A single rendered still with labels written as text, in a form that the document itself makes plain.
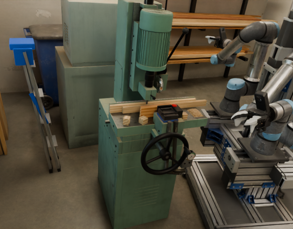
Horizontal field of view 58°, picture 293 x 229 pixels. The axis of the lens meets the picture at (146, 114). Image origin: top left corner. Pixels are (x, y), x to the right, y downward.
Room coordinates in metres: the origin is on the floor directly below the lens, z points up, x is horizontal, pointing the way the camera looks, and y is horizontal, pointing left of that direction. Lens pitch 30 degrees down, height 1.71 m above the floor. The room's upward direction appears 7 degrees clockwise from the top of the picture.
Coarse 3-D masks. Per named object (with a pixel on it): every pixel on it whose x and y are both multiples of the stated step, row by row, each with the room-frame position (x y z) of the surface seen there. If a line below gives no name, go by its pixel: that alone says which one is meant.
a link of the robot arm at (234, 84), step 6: (234, 78) 1.86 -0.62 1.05; (228, 84) 1.81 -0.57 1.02; (234, 84) 1.77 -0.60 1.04; (240, 84) 1.77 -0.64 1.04; (246, 84) 1.82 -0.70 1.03; (228, 90) 1.79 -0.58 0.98; (234, 90) 1.76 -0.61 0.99; (240, 90) 1.77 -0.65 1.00; (246, 90) 1.79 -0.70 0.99; (228, 96) 1.78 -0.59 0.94; (234, 96) 1.76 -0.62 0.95; (240, 96) 1.78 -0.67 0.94
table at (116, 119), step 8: (120, 112) 1.42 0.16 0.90; (136, 112) 1.45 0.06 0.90; (200, 112) 1.54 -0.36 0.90; (112, 120) 1.34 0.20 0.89; (120, 120) 1.33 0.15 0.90; (136, 120) 1.35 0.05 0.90; (152, 120) 1.37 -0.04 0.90; (184, 120) 1.41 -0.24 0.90; (192, 120) 1.43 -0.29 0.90; (200, 120) 1.46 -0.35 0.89; (120, 128) 1.25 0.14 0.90; (128, 128) 1.26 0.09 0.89; (136, 128) 1.28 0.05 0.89; (144, 128) 1.30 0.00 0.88; (152, 128) 1.32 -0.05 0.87; (184, 128) 1.41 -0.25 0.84; (120, 136) 1.25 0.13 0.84; (184, 136) 1.31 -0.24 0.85
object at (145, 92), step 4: (140, 84) 1.51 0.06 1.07; (144, 84) 1.51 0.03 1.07; (140, 88) 1.51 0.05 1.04; (144, 88) 1.45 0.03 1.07; (148, 88) 1.45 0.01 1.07; (152, 88) 1.46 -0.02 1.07; (140, 92) 1.50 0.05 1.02; (144, 92) 1.44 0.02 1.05; (148, 92) 1.43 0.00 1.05; (152, 92) 1.44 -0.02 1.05; (144, 96) 1.43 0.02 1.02; (148, 96) 1.43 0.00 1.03
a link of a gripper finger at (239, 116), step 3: (240, 111) 0.95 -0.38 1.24; (243, 111) 0.96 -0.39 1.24; (246, 111) 0.96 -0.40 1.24; (234, 114) 0.92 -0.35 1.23; (237, 114) 0.92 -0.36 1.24; (240, 114) 0.92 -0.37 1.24; (243, 114) 0.93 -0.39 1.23; (246, 114) 0.94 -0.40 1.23; (231, 117) 0.91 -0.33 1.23; (234, 117) 0.91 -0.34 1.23; (237, 117) 0.92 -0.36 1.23; (240, 117) 0.93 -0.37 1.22; (243, 117) 0.95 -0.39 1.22; (246, 117) 0.95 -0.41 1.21; (234, 120) 0.93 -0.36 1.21; (237, 120) 0.93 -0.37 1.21; (240, 120) 0.94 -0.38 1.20; (237, 123) 0.93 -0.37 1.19
